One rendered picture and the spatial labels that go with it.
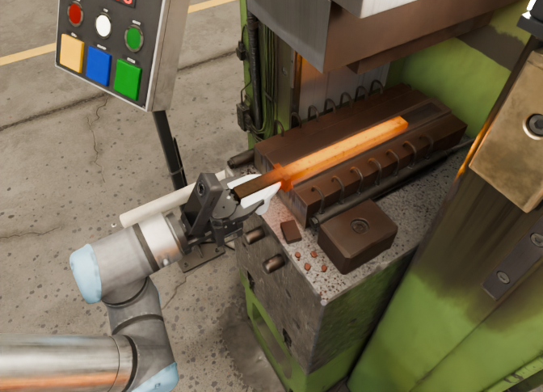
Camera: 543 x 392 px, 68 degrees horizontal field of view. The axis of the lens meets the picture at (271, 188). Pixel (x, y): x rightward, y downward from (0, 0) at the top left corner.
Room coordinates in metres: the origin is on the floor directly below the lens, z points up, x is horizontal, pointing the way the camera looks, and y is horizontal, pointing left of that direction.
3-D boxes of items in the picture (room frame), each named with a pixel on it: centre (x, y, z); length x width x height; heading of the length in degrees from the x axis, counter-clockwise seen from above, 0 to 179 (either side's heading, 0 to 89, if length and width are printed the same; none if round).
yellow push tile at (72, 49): (0.92, 0.50, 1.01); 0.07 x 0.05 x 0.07; 56
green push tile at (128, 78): (0.80, 0.34, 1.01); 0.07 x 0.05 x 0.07; 56
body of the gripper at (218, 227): (0.42, 0.12, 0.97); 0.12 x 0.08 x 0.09; 121
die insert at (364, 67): (0.64, -0.24, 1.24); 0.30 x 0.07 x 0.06; 121
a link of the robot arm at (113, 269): (0.33, 0.26, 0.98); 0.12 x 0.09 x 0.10; 121
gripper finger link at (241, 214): (0.43, 0.05, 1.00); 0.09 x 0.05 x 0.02; 118
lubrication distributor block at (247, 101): (0.91, 0.07, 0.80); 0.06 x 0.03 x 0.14; 31
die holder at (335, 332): (0.60, -0.23, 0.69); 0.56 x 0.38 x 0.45; 121
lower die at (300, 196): (0.64, -0.19, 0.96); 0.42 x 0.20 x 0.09; 121
